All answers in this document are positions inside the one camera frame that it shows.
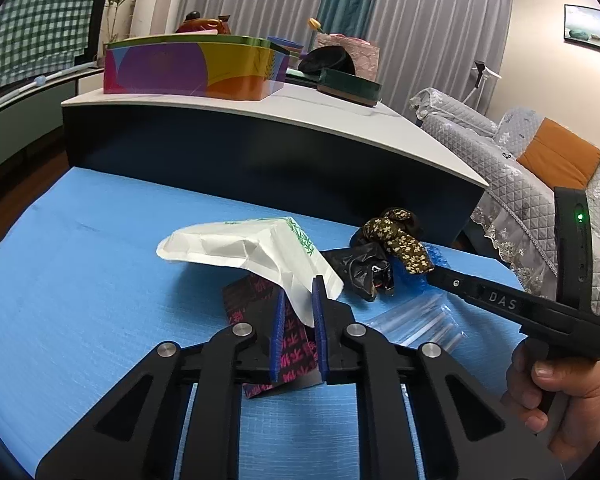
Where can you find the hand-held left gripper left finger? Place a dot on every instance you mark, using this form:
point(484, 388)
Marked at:
point(278, 330)

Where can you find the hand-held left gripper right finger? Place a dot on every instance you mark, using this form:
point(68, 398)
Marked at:
point(320, 330)

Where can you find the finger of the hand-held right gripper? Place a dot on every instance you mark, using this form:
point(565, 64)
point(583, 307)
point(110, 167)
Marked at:
point(450, 280)

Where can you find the black packet with pink pattern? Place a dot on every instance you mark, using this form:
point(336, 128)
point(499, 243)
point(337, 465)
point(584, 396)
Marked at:
point(252, 305)

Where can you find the blue plastic bag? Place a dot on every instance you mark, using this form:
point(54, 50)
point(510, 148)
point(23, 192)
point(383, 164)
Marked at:
point(410, 282)

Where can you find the clear plastic bag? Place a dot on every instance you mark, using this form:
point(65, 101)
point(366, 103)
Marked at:
point(420, 325)

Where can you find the brown floral cloth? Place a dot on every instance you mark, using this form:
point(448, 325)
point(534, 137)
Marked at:
point(395, 240)

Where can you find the black plastic bag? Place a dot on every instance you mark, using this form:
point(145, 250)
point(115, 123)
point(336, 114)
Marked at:
point(355, 270)

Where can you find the white and green packet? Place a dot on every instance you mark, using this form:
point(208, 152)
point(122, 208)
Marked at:
point(230, 245)

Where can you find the person's right hand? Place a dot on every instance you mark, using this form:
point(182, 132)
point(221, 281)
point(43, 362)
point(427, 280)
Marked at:
point(580, 405)

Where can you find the grey quilted sofa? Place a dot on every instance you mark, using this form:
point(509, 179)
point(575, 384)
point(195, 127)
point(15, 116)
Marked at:
point(480, 160)

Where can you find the orange cushion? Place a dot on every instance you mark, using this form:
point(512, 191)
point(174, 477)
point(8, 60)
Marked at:
point(560, 155)

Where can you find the white topped coffee table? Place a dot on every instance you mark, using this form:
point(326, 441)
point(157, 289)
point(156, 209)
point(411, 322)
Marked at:
point(230, 160)

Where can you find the blue mat with white print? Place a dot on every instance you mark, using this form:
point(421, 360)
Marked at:
point(105, 270)

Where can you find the green round tin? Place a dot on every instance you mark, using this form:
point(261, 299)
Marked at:
point(352, 87)

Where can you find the pink lace basket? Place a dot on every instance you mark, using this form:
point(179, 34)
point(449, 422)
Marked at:
point(365, 57)

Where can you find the black round lid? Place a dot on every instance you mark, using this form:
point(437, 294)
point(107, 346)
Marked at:
point(327, 59)

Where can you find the colourful rectangular box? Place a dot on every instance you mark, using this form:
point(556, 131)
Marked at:
point(180, 70)

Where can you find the stack of coloured bowls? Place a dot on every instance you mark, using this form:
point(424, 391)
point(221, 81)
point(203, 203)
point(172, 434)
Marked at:
point(285, 44)

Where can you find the yellow flower ornament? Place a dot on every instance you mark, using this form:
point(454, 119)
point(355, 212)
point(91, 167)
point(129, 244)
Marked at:
point(313, 23)

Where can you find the red brown teapot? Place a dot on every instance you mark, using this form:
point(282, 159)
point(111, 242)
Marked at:
point(200, 25)

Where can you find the television cabinet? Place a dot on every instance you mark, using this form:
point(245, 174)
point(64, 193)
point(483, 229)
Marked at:
point(20, 120)

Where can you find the white and blue rod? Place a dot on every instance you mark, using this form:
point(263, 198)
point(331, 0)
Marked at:
point(40, 80)

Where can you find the bamboo plant in vase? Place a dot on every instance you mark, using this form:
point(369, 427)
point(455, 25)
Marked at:
point(112, 15)

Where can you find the black television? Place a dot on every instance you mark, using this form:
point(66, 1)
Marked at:
point(102, 10)

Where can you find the green plaid cloth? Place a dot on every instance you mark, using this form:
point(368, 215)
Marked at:
point(35, 25)

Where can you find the framed wall picture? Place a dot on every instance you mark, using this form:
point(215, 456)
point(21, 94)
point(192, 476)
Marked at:
point(590, 27)

